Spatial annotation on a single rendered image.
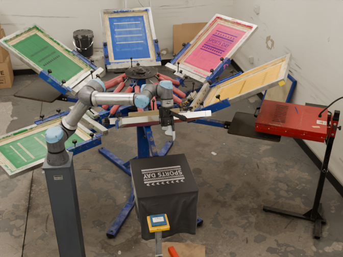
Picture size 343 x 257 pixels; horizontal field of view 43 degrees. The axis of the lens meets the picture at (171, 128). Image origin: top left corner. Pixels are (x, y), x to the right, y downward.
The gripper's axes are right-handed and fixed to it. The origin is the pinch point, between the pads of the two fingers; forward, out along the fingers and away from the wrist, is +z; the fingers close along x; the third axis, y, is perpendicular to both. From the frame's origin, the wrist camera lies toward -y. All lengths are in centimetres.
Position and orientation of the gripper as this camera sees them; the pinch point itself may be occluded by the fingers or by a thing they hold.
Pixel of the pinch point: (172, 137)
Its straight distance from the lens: 265.7
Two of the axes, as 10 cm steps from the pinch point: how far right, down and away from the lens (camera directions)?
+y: -9.8, 1.0, -1.7
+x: 1.9, 2.3, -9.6
